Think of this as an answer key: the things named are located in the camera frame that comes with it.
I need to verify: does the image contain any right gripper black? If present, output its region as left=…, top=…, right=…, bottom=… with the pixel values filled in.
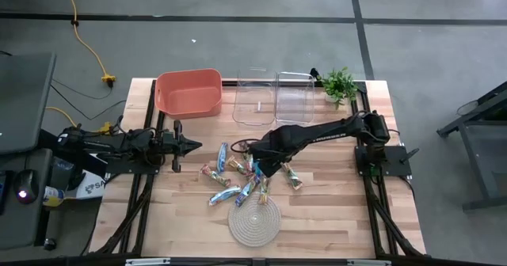
left=249, top=130, right=287, bottom=179

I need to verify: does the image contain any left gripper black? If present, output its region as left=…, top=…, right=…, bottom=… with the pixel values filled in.
left=157, top=119, right=204, bottom=174

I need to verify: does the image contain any red Chewy granola bar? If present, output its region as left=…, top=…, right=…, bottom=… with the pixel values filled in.
left=226, top=155, right=249, bottom=177
left=241, top=150, right=255, bottom=174
left=200, top=164, right=232, bottom=188

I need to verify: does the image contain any orange plastic bin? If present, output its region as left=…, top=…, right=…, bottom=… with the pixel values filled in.
left=154, top=68, right=223, bottom=120

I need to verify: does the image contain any clear plastic bin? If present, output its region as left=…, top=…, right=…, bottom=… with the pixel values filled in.
left=274, top=71, right=316, bottom=125
left=231, top=70, right=277, bottom=127

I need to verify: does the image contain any round woven beige mat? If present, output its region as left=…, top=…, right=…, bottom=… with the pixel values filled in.
left=227, top=192, right=283, bottom=248

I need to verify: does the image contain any white printed box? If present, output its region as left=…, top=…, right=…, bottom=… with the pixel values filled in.
left=74, top=169, right=107, bottom=200

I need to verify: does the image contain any green plant in white pot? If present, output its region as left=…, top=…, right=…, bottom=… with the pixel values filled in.
left=316, top=66, right=359, bottom=111

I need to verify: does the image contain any yellow white bottle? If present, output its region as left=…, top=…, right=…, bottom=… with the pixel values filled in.
left=42, top=185, right=67, bottom=208

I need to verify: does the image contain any black computer mouse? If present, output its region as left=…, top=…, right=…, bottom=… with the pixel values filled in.
left=13, top=169, right=40, bottom=205

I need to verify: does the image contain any dark grey flat panel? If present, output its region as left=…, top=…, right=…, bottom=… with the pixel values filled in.
left=0, top=51, right=57, bottom=156

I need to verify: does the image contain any grey side desk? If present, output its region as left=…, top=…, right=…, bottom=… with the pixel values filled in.
left=0, top=147, right=55, bottom=251

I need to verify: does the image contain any dark metal cart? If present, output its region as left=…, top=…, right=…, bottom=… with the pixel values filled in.
left=435, top=79, right=507, bottom=211

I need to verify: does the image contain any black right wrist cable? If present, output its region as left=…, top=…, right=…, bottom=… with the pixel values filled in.
left=230, top=139, right=254, bottom=154

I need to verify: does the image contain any black aluminium table frame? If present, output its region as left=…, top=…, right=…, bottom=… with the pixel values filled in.
left=89, top=78, right=427, bottom=266

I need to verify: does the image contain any yellow extension cable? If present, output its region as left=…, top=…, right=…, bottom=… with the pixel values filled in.
left=45, top=106, right=112, bottom=135
left=58, top=0, right=117, bottom=88

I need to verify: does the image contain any thin black floor cable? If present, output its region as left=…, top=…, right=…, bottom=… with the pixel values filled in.
left=50, top=78, right=128, bottom=121

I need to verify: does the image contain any silver metal bracket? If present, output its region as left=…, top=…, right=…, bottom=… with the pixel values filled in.
left=347, top=259, right=392, bottom=266
left=125, top=257, right=171, bottom=266

